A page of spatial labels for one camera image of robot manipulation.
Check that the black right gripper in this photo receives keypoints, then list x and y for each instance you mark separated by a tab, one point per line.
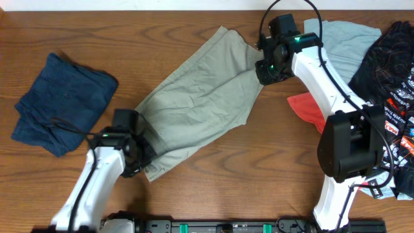
264	77

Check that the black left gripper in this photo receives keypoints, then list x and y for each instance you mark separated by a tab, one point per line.
150	153

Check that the khaki grey shorts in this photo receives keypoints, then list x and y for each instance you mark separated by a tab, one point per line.
212	92

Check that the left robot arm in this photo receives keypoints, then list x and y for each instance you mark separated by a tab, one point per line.
110	156

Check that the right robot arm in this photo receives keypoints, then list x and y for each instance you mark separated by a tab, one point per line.
351	143

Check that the red orange cloth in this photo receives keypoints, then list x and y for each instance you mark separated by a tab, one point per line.
305	107

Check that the light blue shirt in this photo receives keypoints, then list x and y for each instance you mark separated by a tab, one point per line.
346	44

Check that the folded navy blue garment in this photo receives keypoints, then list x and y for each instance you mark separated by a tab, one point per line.
67	91

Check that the black printed garment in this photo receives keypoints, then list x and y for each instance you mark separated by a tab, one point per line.
385	78

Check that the white printed garment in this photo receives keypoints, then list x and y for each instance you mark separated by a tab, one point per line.
378	177

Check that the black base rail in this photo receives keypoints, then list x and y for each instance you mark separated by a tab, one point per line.
127	222

